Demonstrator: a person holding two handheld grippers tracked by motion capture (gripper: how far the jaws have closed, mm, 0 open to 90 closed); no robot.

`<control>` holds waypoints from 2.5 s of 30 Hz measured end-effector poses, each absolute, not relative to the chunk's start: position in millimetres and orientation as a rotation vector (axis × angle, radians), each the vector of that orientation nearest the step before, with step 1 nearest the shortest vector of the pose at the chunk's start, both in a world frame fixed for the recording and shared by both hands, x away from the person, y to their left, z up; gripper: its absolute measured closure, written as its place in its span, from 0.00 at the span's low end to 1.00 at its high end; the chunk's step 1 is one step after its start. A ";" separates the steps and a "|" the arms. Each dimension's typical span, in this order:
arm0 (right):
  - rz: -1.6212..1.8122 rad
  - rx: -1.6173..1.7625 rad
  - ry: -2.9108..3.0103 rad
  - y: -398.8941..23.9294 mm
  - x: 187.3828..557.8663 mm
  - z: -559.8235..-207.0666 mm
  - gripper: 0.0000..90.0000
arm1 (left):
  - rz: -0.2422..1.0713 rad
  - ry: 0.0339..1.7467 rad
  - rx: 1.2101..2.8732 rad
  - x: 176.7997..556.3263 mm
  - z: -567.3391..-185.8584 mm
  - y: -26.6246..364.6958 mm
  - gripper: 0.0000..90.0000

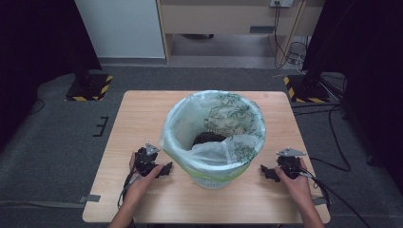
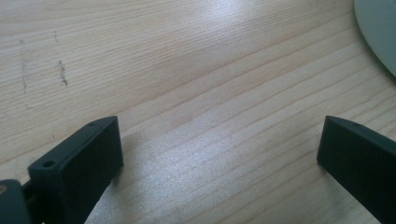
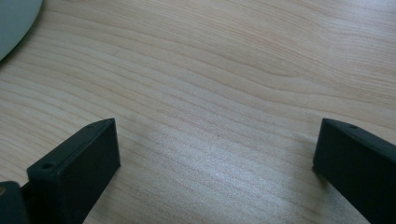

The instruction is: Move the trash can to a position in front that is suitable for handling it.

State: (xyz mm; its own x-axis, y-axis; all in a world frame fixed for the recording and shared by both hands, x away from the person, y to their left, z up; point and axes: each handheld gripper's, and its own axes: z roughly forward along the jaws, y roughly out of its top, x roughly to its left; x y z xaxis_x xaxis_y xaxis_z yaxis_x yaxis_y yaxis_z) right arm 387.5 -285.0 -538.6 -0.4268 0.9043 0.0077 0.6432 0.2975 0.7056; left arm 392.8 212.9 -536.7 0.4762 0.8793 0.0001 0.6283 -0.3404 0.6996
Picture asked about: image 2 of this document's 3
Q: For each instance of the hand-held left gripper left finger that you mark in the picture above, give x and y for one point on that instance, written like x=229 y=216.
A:
x=77 y=168

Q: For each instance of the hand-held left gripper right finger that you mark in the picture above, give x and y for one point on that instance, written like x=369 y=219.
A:
x=361 y=161

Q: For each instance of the light blue plastic mesh basket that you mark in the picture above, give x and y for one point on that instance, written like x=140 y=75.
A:
x=380 y=28

